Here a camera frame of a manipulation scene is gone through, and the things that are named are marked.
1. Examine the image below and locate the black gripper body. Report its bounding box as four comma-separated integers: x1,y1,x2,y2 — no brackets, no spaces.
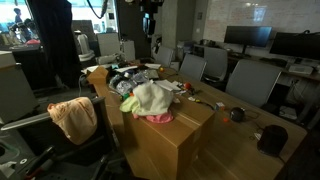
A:
139,0,165,16

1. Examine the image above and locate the white and green towel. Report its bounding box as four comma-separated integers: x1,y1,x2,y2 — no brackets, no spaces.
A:
118,81,175,117

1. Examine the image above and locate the pink shirt orange print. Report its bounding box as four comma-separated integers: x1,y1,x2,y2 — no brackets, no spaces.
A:
132,110,175,125

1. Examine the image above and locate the peach shirt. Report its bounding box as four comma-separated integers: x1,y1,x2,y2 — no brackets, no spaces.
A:
46,96,99,146

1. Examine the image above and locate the small cardboard box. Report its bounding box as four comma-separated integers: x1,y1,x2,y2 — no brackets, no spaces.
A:
86,65,110,85

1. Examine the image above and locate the large cardboard box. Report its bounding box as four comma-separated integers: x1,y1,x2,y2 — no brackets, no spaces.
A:
120,86,216,180

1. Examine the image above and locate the white box under desk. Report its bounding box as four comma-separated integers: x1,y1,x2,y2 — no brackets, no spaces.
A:
278,105,299,121

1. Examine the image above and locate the grey office chair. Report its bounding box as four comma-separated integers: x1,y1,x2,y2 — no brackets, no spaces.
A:
157,45,175,68
202,46,229,84
179,53,208,82
225,59,284,109

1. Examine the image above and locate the clear plastic bag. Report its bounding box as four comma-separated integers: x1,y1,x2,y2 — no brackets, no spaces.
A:
108,70,150,97

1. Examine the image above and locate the white paper stack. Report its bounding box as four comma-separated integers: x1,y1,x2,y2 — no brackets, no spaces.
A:
154,79,183,93

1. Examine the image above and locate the white machine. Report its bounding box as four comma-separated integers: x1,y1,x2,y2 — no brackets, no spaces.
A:
73,29,97,63

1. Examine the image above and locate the black computer monitor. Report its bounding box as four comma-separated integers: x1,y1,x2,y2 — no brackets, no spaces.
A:
268,29,320,62
223,25,273,56

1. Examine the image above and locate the small colourful cube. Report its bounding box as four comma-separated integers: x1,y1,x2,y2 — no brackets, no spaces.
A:
214,101,226,112

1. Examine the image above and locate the black round device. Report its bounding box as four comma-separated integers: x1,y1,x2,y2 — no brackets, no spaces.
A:
229,106,247,123

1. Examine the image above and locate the person in dark clothes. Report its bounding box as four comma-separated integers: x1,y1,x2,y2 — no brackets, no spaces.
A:
12,7,25,25

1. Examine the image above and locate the black office chair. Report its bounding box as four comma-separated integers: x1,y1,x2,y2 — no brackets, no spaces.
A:
0,96,119,180

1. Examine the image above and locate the white cabinet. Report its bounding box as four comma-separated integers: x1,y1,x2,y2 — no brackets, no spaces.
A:
0,50,37,125

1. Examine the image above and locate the white desk device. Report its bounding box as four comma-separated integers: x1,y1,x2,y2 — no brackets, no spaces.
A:
287,63,315,76

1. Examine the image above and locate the black cylinder speaker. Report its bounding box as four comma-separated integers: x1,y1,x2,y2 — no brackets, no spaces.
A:
256,124,290,157

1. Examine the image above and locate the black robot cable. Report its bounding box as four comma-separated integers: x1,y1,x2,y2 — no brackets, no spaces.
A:
86,0,110,20

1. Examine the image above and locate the thin black cable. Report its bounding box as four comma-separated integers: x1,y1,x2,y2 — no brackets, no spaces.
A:
194,98,216,111

